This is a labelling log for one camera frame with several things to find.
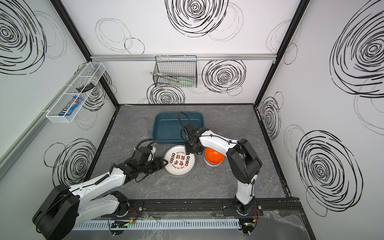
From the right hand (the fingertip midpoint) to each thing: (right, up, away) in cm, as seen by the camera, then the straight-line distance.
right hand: (187, 151), depth 89 cm
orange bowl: (+15, -2, -6) cm, 16 cm away
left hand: (-11, -6, -5) cm, 14 cm away
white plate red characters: (-5, -7, -2) cm, 8 cm away
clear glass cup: (-32, +17, +13) cm, 39 cm away
